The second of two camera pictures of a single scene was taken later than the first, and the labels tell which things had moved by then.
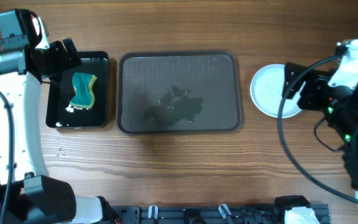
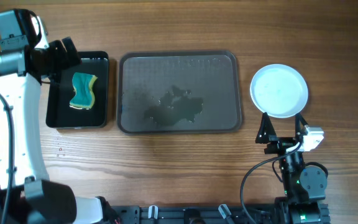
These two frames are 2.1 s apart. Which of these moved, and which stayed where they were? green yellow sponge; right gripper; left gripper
Moved: right gripper
Stayed: left gripper; green yellow sponge
